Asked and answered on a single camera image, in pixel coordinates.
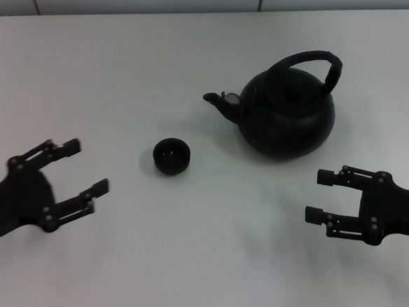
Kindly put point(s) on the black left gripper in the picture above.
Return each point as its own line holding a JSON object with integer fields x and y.
{"x": 11, "y": 203}

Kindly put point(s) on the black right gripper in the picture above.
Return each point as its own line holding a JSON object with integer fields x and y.
{"x": 393, "y": 212}

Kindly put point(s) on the black round teapot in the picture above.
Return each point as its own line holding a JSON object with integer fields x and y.
{"x": 284, "y": 117}

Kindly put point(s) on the small black teacup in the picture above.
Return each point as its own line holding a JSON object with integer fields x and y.
{"x": 171, "y": 155}

